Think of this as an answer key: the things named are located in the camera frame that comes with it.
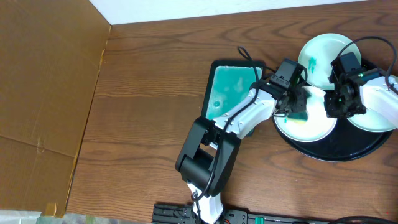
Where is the white plate with green stain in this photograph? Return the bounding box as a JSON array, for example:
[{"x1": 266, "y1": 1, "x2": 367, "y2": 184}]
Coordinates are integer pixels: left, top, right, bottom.
[{"x1": 274, "y1": 86, "x2": 337, "y2": 142}]

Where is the green yellow sponge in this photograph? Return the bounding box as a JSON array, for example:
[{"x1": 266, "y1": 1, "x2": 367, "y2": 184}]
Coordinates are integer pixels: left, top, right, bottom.
[{"x1": 285, "y1": 111, "x2": 308, "y2": 124}]

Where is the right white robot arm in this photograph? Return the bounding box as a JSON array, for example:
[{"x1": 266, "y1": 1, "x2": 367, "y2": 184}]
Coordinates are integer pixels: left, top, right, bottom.
[{"x1": 325, "y1": 68, "x2": 397, "y2": 133}]

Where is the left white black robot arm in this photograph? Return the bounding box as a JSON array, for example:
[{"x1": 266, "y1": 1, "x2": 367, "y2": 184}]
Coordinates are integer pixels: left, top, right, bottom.
[{"x1": 175, "y1": 80, "x2": 307, "y2": 223}]

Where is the round black serving tray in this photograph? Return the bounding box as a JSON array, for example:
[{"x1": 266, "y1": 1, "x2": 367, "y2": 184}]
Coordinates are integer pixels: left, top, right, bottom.
[{"x1": 273, "y1": 118, "x2": 393, "y2": 162}]

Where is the black tray with green water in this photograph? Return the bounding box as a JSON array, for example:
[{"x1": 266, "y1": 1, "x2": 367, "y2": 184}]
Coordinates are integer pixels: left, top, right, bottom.
[{"x1": 201, "y1": 60, "x2": 274, "y2": 139}]

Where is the near mint green plate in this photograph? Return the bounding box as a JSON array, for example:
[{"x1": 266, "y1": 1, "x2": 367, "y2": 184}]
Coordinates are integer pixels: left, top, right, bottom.
[{"x1": 347, "y1": 109, "x2": 396, "y2": 133}]

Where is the mint green plate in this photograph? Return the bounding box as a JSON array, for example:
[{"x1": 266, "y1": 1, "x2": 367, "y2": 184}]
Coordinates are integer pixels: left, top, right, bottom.
[
  {"x1": 347, "y1": 109, "x2": 396, "y2": 133},
  {"x1": 298, "y1": 33, "x2": 352, "y2": 90}
]

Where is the far mint green plate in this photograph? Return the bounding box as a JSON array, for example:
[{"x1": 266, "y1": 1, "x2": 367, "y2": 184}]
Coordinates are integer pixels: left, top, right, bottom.
[{"x1": 298, "y1": 33, "x2": 352, "y2": 90}]

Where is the brown cardboard sheet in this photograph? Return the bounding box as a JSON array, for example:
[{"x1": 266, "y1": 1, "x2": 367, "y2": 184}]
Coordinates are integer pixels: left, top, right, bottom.
[{"x1": 1, "y1": 0, "x2": 111, "y2": 217}]

